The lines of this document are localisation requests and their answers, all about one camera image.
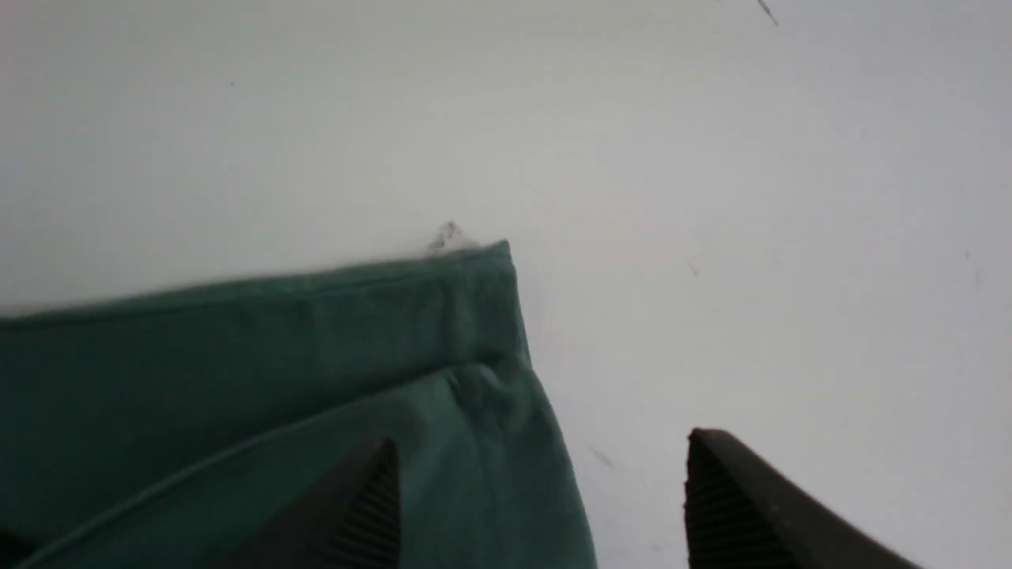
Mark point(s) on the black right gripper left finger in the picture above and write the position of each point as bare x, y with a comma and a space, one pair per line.
348, 518

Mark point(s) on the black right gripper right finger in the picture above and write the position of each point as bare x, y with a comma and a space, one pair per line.
740, 512

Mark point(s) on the green long sleeve shirt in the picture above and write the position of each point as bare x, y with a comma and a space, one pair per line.
161, 431

